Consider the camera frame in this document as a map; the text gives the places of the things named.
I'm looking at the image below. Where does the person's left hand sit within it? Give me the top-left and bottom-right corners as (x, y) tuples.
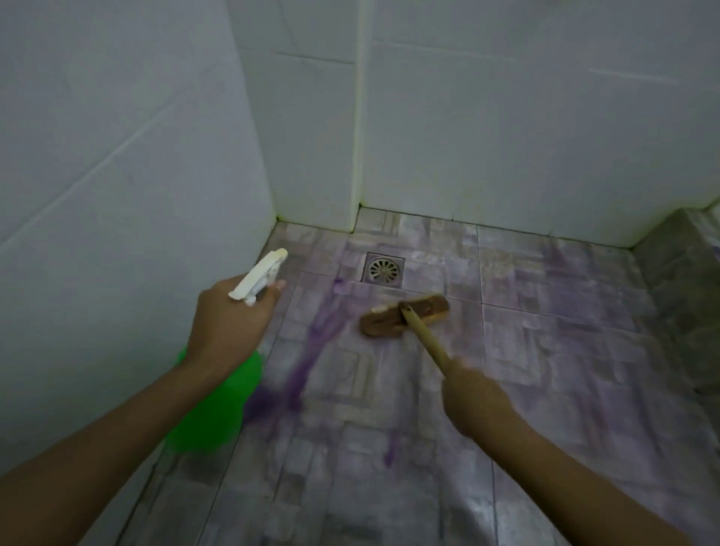
(184, 275), (287, 374)

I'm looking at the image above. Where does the person's right hand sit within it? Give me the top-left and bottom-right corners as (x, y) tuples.
(441, 360), (515, 441)

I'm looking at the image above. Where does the wooden long-handled scrub brush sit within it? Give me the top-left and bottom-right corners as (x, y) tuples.
(360, 294), (452, 375)

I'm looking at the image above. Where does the green spray bottle white nozzle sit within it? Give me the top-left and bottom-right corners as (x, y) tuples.
(165, 249), (289, 453)

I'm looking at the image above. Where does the person's right forearm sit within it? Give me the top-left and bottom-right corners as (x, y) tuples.
(469, 413), (695, 546)

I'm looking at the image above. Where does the person's left forearm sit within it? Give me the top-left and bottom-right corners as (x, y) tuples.
(0, 351), (248, 546)

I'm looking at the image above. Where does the metal floor drain cover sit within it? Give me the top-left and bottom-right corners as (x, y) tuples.
(363, 252), (406, 288)

